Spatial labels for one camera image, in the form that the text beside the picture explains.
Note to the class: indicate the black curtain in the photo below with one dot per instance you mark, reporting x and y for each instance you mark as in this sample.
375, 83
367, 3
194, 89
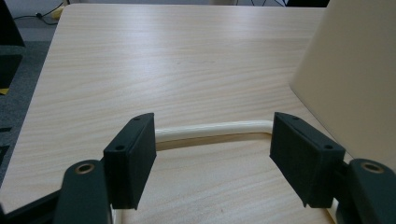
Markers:
7, 21

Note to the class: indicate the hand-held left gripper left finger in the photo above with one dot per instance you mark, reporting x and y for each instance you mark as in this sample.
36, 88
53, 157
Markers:
130, 161

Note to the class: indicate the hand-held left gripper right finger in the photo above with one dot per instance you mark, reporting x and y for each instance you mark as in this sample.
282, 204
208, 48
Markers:
306, 161

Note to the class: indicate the black stand base hazard tape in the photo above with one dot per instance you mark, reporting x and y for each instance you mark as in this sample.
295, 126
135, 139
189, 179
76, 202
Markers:
9, 67

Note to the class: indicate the cream bin with smiley face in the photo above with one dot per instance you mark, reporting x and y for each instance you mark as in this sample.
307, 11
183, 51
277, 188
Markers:
351, 77

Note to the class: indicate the small yellow object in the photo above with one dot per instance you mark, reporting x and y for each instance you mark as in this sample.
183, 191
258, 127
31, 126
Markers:
59, 12

